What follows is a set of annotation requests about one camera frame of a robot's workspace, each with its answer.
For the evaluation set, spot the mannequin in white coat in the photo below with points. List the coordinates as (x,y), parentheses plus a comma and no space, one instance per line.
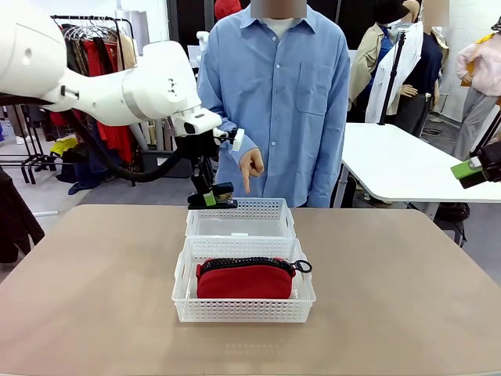
(411,51)

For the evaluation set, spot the mannequin in pink hoodie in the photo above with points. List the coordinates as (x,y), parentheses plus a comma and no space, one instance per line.
(485,70)

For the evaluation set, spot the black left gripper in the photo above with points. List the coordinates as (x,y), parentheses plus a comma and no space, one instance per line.
(197,149)

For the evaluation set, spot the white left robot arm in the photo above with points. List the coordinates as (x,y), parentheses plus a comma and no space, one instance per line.
(98,94)

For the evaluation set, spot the grey jacket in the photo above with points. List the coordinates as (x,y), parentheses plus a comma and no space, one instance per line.
(76,51)

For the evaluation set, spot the beige shirt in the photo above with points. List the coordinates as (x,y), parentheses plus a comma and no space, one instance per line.
(127,51)

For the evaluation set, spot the black tripod pole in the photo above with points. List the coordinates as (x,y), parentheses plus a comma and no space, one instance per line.
(392,78)

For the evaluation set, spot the black equipment under table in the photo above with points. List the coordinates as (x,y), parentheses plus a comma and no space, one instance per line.
(454,219)

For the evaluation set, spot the mannequin in beige coat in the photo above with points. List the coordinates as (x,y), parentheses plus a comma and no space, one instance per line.
(366,51)

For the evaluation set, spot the black coat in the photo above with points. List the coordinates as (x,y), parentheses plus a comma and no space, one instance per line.
(15,219)

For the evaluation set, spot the dark blue denim garment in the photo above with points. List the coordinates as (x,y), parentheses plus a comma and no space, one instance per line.
(94,168)

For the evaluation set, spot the person in blue shirt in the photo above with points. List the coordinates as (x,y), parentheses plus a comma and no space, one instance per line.
(282,109)

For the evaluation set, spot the black clothes rack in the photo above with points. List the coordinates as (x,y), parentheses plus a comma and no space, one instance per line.
(90,17)

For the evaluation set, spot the yellow item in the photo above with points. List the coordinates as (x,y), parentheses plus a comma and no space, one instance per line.
(62,145)

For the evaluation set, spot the grey storage bin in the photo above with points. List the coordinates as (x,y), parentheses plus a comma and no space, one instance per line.
(150,165)

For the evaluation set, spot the red jacket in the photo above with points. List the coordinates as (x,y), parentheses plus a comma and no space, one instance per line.
(62,117)

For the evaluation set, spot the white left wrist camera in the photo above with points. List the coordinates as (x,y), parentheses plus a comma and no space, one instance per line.
(238,139)

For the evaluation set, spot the person's left forearm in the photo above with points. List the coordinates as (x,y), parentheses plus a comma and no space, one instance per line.
(332,164)

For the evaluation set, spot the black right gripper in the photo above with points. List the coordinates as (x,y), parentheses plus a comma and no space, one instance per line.
(493,162)

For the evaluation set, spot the black stapler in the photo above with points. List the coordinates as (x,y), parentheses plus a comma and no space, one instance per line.
(224,192)

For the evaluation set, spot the person's right hand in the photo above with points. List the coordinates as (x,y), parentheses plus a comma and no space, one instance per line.
(252,164)

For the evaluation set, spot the white table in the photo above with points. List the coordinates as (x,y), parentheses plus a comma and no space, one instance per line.
(391,164)

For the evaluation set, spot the white hanging panel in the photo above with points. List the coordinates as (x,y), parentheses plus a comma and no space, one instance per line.
(140,27)

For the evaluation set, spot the white perforated plastic basket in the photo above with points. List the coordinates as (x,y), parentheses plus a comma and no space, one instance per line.
(242,311)
(250,207)

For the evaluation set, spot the small white sticker label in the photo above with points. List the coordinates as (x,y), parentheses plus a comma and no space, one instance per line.
(239,235)

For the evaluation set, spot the red zipper pouch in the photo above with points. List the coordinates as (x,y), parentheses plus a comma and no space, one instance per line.
(242,282)

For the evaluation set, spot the person's right forearm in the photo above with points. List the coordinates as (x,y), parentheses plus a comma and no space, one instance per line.
(227,157)

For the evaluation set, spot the red dress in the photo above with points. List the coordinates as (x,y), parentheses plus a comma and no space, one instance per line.
(117,141)

